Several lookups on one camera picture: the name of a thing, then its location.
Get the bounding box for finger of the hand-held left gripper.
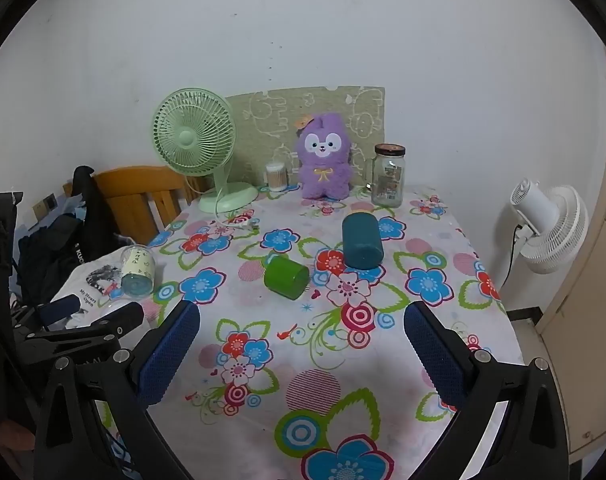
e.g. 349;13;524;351
18;301;145;362
36;294;82;329

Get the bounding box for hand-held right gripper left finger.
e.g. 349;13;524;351
33;300;201;480

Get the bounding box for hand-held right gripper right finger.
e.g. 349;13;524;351
404;301;570;480

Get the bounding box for green cup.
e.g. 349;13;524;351
263;255;310;301

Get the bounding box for clear plastic cup blue lid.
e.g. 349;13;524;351
120;244;156;299

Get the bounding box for teal cup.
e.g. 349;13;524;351
341;212;384;270

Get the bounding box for white printed cloth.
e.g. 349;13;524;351
50;255;134;331

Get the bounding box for dark clothes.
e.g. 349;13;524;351
16;212;84;307

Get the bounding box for floral tablecloth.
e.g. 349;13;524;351
96;185;526;480

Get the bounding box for black bag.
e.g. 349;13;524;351
73;165;130;267

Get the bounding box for wooden chair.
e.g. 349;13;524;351
63;166;209;246

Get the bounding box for white fan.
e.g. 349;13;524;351
509;178;590;275

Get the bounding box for glass jar with dark lid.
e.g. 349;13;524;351
370;143;407;207

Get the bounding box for green desk fan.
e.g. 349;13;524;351
152;88;260;213

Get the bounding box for cotton swab container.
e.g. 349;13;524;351
265;161;289;192

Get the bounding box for purple plush toy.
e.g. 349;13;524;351
294;112;355;200

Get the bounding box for green patterned foam mat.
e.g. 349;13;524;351
226;86;387;191

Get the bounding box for wall socket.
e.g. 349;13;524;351
33;192;59;221

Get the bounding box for black fan cable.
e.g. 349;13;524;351
500;225;522;289

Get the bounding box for white plug with cable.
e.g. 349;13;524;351
214;200;260;234

